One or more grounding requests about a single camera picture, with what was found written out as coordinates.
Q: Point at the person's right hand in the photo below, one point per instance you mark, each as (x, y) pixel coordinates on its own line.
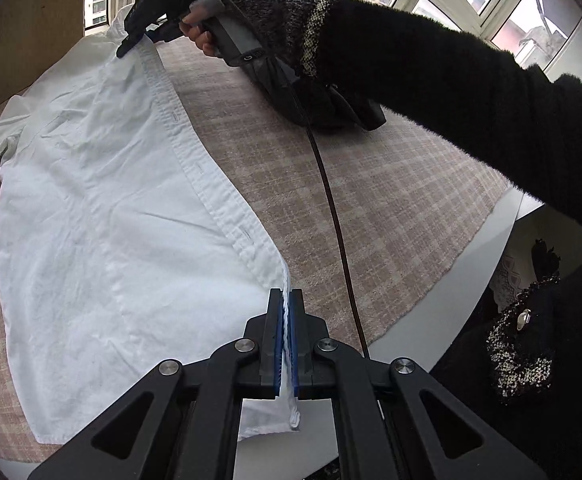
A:
(201, 35)

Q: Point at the pink plaid blanket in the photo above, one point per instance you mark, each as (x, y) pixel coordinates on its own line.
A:
(346, 175)

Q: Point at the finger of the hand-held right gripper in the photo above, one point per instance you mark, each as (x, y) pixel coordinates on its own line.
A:
(128, 45)
(163, 32)

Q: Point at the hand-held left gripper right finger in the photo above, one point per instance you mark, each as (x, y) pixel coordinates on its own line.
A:
(295, 340)

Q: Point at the person's black jacket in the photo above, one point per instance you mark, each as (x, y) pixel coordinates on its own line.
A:
(571, 360)

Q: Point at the large grey wooden board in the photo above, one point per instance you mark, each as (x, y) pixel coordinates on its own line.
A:
(26, 35)

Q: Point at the person's right forearm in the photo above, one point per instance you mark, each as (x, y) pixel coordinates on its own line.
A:
(446, 75)

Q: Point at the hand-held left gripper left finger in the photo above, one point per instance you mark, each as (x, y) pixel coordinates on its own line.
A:
(278, 340)

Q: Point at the white shirt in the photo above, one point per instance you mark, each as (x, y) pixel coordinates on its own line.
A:
(96, 210)

